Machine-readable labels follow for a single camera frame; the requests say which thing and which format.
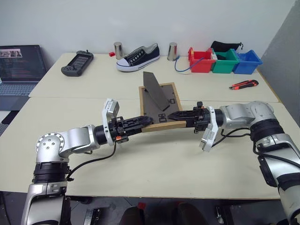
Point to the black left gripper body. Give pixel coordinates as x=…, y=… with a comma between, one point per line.
x=119, y=131

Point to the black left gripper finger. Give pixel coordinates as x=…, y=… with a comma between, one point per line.
x=135, y=131
x=143, y=120

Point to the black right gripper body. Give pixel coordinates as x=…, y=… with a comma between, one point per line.
x=201, y=119

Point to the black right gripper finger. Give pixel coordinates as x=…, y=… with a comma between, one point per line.
x=184, y=119
x=185, y=113

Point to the wooden picture frame with stand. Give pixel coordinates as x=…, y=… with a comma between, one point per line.
x=154, y=93

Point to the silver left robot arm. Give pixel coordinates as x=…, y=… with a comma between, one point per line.
x=70, y=140

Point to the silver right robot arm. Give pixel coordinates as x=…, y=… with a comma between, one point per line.
x=264, y=117

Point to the red plastic storage bin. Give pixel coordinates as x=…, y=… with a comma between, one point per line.
x=201, y=63

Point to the red and black utility knife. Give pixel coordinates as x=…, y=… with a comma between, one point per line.
x=245, y=84

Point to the green plastic storage bin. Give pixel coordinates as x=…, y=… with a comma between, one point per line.
x=225, y=64

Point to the navy and white canvas sneaker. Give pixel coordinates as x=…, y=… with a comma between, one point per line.
x=138, y=58

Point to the silver metal cup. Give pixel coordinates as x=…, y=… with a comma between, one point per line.
x=172, y=51
x=119, y=50

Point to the blue plastic storage bin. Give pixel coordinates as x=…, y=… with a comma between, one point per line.
x=247, y=63

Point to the small red block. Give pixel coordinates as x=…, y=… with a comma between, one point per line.
x=111, y=54

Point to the dark grey handheld game console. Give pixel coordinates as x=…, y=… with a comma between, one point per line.
x=78, y=62

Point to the dark rounded shape under table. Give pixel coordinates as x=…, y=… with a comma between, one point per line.
x=133, y=216

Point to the grey partition panel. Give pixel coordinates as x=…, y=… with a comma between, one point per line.
x=283, y=54

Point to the open grey laptop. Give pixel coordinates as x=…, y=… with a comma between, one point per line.
x=21, y=63

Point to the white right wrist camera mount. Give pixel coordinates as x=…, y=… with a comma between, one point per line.
x=209, y=137

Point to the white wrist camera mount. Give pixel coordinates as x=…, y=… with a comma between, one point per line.
x=113, y=107
x=209, y=137

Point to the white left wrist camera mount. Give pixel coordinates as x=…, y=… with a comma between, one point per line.
x=113, y=107

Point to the metal bracket under table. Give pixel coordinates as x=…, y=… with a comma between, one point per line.
x=90, y=216

